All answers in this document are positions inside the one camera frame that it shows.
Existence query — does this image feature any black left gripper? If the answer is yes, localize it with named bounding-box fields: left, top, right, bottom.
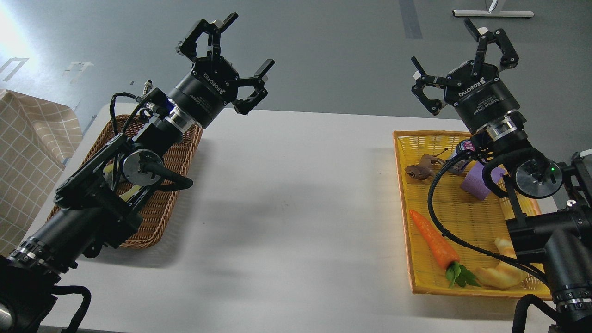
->
left=168, top=12, right=275, bottom=129

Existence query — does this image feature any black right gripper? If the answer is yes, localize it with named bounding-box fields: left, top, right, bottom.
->
left=411, top=18, right=521, bottom=135

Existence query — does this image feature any yellow tape roll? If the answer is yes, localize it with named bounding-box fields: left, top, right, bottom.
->
left=102, top=164, right=142, bottom=202

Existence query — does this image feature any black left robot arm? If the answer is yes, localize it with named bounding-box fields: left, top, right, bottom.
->
left=1, top=12, right=275, bottom=333

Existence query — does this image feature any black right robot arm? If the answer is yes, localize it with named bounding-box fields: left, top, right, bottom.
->
left=412, top=18, right=592, bottom=333

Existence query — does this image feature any small dark jar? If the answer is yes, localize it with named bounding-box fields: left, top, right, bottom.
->
left=449, top=139, right=476, bottom=160

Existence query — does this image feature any white metal stand base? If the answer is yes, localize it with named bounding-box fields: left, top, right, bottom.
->
left=452, top=0, right=535, bottom=19

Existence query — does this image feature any brown toy animal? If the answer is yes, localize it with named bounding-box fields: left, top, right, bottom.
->
left=404, top=148, right=449, bottom=180

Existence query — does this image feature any brown wicker basket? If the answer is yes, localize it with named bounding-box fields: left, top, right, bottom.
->
left=46, top=115, right=204, bottom=249

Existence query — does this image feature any yellow plastic basket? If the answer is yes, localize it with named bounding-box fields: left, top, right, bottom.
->
left=393, top=130, right=551, bottom=301

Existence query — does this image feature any white caster foot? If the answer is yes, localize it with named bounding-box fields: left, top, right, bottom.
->
left=572, top=149, right=592, bottom=160

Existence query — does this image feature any orange toy carrot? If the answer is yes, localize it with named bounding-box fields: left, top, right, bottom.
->
left=408, top=210, right=460, bottom=270

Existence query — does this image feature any beige checkered cloth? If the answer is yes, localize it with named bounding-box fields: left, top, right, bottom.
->
left=0, top=89, right=82, bottom=257

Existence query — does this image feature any toy croissant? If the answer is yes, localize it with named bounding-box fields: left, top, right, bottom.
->
left=473, top=238, right=529, bottom=290

